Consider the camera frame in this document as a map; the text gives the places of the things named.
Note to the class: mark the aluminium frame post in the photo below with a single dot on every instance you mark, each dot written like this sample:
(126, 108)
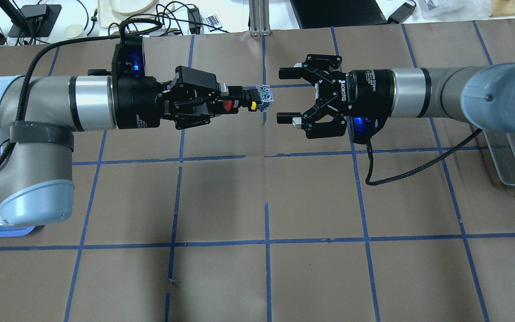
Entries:
(259, 18)

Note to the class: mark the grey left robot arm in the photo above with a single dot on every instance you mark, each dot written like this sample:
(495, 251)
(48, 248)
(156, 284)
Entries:
(36, 182)

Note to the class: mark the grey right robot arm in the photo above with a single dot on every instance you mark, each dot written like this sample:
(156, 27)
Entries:
(431, 93)

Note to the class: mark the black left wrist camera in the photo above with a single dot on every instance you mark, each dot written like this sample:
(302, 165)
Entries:
(128, 58)

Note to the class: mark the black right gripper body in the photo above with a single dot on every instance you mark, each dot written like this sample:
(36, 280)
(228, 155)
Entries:
(370, 93)

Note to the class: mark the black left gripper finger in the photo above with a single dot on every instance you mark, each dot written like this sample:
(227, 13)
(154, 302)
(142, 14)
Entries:
(233, 93)
(230, 107)

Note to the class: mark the black laptop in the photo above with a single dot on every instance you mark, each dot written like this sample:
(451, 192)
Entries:
(312, 14)

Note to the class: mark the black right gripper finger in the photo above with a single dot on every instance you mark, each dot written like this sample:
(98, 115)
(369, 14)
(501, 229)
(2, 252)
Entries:
(295, 71)
(295, 119)

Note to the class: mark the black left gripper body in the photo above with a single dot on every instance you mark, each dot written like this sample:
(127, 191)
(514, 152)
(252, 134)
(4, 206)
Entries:
(137, 103)

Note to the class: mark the red push button switch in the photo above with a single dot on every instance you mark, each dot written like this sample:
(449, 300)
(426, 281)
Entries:
(261, 98)

